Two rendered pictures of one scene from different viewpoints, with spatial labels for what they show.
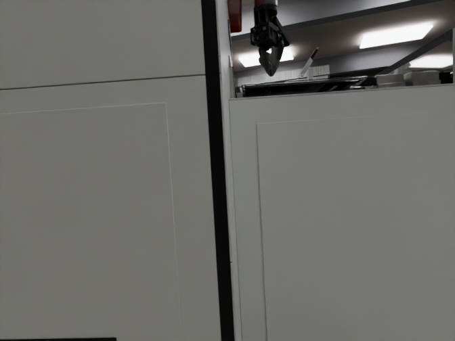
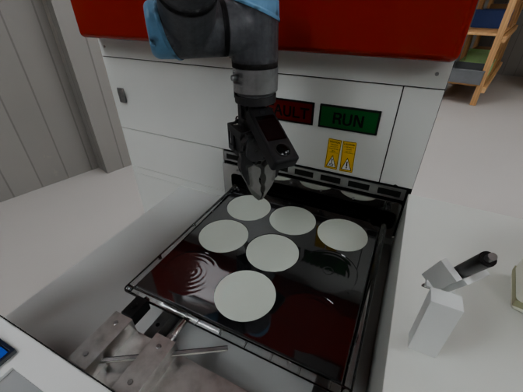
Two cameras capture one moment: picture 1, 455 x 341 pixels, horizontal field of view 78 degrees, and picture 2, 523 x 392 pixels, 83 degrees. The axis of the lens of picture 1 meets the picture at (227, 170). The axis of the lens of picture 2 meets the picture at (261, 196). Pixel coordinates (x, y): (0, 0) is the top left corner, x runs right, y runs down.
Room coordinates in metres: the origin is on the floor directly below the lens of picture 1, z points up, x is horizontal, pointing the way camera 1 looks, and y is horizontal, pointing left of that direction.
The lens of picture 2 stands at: (1.17, -0.64, 1.30)
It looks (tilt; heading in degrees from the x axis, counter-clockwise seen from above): 34 degrees down; 113
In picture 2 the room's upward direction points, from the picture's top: straight up
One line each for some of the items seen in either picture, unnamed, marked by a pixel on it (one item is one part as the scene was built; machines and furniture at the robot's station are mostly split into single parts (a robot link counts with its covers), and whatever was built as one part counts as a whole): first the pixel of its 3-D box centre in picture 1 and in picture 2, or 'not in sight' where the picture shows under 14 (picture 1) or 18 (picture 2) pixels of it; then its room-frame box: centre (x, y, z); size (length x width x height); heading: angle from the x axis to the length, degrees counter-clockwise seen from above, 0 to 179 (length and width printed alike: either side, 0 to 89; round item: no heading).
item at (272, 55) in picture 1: (272, 60); (248, 178); (0.95, -0.17, 1.00); 0.06 x 0.03 x 0.09; 141
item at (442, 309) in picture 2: (306, 74); (440, 297); (1.27, -0.37, 1.03); 0.06 x 0.04 x 0.13; 87
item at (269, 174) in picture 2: (264, 62); (262, 174); (0.97, -0.14, 1.00); 0.06 x 0.03 x 0.09; 141
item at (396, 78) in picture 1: (387, 80); (104, 342); (0.87, -0.51, 0.89); 0.08 x 0.03 x 0.03; 87
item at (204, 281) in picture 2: (292, 95); (272, 252); (1.03, -0.25, 0.90); 0.34 x 0.34 x 0.01; 87
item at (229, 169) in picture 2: (234, 99); (301, 196); (1.03, -0.04, 0.89); 0.44 x 0.02 x 0.10; 177
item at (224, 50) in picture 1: (225, 44); (239, 134); (0.85, -0.01, 1.02); 0.81 x 0.03 x 0.40; 177
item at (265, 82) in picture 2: (267, 3); (254, 81); (0.96, -0.16, 1.18); 0.08 x 0.08 x 0.05
